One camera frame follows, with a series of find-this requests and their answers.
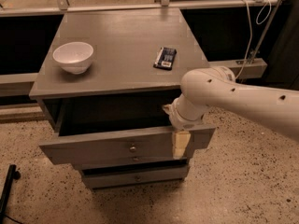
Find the white ceramic bowl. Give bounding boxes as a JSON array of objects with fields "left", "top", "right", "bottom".
[{"left": 52, "top": 42, "right": 94, "bottom": 75}]

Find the grey top drawer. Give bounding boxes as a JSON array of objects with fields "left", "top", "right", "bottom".
[{"left": 38, "top": 115, "right": 217, "bottom": 166}]

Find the grey middle drawer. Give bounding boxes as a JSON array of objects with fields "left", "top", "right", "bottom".
[{"left": 73, "top": 156, "right": 177, "bottom": 170}]

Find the metal railing frame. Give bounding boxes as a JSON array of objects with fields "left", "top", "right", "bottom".
[{"left": 0, "top": 0, "right": 290, "bottom": 98}]

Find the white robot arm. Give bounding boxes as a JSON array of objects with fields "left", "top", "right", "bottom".
[{"left": 164, "top": 66, "right": 299, "bottom": 160}]

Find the black stand leg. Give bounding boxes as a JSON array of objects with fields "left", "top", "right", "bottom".
[{"left": 0, "top": 164, "right": 21, "bottom": 224}]

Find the diagonal metal support rod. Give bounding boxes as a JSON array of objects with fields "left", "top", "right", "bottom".
[{"left": 237, "top": 0, "right": 290, "bottom": 79}]

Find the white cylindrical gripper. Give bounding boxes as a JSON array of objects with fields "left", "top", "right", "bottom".
[{"left": 163, "top": 94, "right": 209, "bottom": 160}]

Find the dark blue snack packet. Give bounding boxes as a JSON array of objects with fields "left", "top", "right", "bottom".
[{"left": 153, "top": 47, "right": 177, "bottom": 70}]

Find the grey bottom drawer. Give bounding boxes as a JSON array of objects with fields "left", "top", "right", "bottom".
[{"left": 82, "top": 164, "right": 189, "bottom": 189}]

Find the grey wooden drawer cabinet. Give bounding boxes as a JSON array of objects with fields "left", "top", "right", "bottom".
[{"left": 30, "top": 8, "right": 215, "bottom": 178}]

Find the grey drawer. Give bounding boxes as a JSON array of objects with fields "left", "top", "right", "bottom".
[
  {"left": 82, "top": 164, "right": 189, "bottom": 189},
  {"left": 73, "top": 156, "right": 177, "bottom": 170},
  {"left": 38, "top": 115, "right": 217, "bottom": 166}
]

